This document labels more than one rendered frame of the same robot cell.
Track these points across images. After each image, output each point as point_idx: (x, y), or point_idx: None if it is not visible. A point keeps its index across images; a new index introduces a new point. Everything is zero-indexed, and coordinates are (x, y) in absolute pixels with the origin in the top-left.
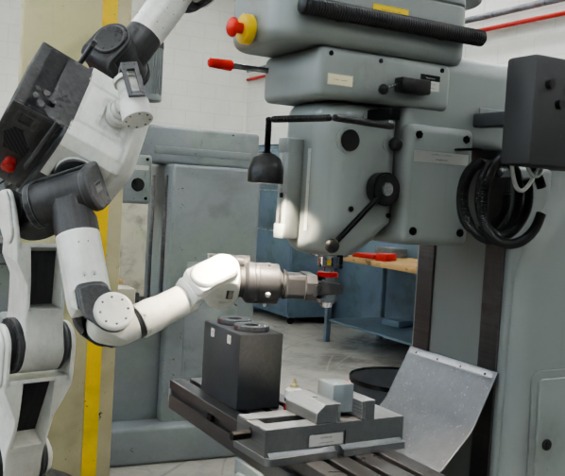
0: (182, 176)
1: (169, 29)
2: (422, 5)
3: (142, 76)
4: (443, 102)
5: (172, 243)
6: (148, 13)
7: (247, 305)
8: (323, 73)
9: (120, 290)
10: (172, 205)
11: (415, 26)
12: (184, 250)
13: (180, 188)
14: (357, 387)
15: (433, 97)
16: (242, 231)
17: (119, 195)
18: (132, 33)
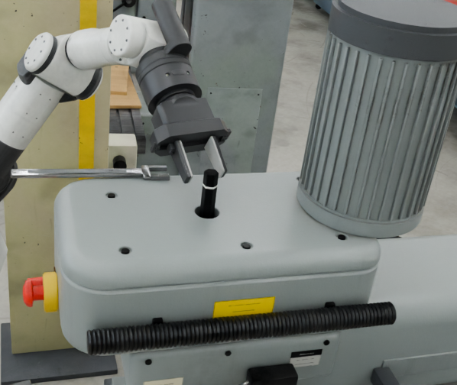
0: (206, 1)
1: (34, 133)
2: (299, 285)
3: (3, 186)
4: (325, 372)
5: (192, 69)
6: (2, 121)
7: (266, 128)
8: (137, 383)
9: (121, 147)
10: (194, 31)
11: (273, 334)
12: (205, 76)
13: (204, 14)
14: None
15: (309, 370)
16: (267, 59)
17: (106, 82)
18: None
